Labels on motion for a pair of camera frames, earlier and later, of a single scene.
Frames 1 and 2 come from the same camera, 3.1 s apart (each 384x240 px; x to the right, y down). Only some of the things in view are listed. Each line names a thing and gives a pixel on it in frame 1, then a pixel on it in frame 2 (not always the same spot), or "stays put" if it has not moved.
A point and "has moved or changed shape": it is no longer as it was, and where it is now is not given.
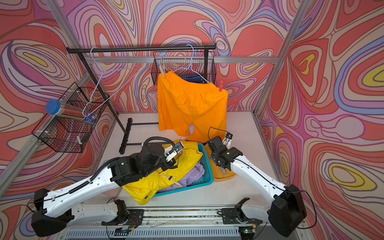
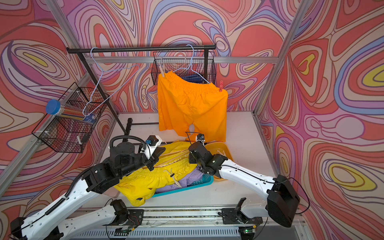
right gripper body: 215,157 to 193,160
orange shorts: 182,102 stays put
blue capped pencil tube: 54,106 stays put
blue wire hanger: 190,65 stays put
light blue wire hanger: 106,70 stays put
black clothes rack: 128,131 stays put
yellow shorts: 144,189 has moved or changed shape
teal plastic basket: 208,177 stays put
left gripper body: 167,165 to 152,161
